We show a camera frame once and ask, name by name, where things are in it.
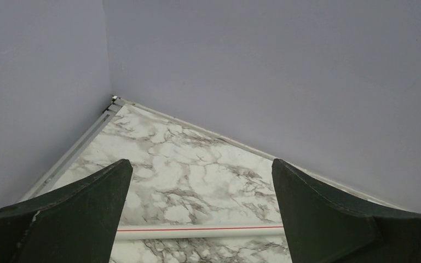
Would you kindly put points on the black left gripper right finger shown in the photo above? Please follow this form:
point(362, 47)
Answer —
point(325, 224)

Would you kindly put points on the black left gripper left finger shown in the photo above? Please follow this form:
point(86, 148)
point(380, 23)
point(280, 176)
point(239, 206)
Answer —
point(75, 223)

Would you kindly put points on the white PVC pipe frame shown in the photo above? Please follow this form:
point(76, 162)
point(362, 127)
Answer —
point(132, 233)

